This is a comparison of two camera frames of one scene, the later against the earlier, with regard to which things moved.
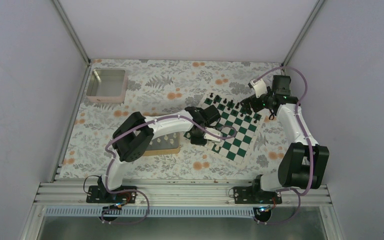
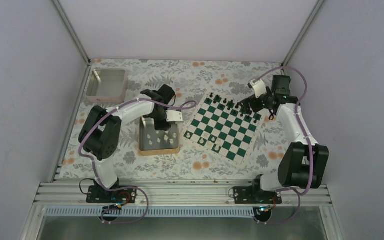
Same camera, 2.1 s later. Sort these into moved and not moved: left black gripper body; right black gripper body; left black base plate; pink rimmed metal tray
Moved: left black gripper body
Not moved: left black base plate; pink rimmed metal tray; right black gripper body
